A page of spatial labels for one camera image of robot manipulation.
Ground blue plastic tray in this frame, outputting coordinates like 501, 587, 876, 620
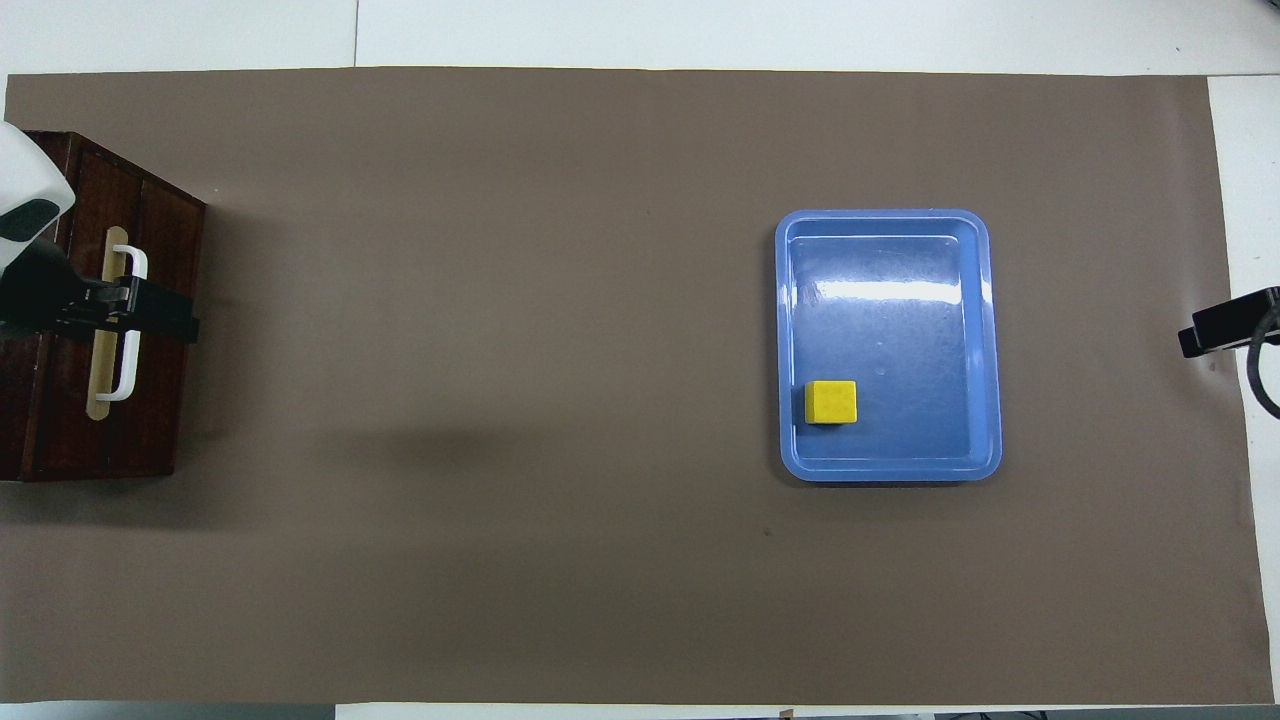
775, 208, 1004, 485

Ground wooden drawer with white handle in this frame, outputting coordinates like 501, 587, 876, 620
35, 140, 150, 479

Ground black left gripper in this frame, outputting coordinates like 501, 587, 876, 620
0, 240, 201, 345

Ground brown table mat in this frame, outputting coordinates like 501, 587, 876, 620
0, 66, 1277, 707

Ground yellow cube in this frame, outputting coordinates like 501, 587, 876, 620
805, 380, 859, 425

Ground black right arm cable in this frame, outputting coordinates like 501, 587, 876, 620
1245, 310, 1280, 421

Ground dark wooden cabinet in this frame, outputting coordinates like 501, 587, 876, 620
0, 130, 208, 483

